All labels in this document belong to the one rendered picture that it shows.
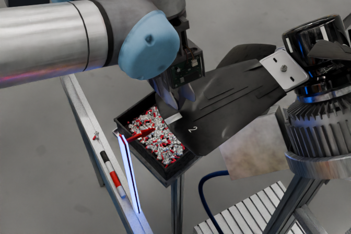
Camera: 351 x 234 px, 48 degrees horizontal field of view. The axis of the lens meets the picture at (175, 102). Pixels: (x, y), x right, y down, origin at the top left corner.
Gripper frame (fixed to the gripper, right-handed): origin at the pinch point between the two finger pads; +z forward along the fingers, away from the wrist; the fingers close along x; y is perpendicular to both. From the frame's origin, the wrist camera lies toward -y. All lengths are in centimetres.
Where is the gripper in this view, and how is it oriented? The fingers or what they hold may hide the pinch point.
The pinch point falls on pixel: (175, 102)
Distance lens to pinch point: 76.0
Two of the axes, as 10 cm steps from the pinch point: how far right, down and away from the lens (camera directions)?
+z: 1.4, 7.7, 6.2
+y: 4.5, 5.1, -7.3
